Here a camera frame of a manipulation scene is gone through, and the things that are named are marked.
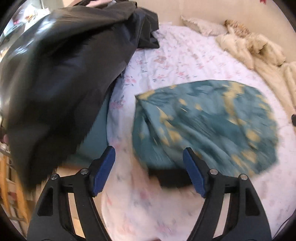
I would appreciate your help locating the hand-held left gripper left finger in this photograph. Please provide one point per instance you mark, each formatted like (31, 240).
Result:
(104, 171)

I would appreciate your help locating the black shorts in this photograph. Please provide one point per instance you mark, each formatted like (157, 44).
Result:
(171, 178)

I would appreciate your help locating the teal panel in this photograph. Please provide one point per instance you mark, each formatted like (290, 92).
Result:
(97, 134)

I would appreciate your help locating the cream bear-print quilt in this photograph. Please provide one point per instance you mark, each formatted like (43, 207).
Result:
(261, 51)

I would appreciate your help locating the white ruffled pillow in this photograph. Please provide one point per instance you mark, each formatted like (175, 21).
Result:
(203, 25)

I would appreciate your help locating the white floral bed sheet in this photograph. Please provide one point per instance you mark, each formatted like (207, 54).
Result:
(175, 60)

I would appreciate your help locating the teal leaf-print shorts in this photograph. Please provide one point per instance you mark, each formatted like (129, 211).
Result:
(203, 125)

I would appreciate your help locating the black shiny cloth pile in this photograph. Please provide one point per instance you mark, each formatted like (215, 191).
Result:
(60, 81)

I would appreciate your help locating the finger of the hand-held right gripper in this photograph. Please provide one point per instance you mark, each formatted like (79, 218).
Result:
(294, 120)

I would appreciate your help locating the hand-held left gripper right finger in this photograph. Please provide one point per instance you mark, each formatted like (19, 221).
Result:
(194, 172)

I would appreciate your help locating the wooden chair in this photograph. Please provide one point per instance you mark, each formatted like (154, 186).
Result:
(12, 190)

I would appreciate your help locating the brown patterned cloth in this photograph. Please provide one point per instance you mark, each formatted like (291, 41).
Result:
(237, 25)

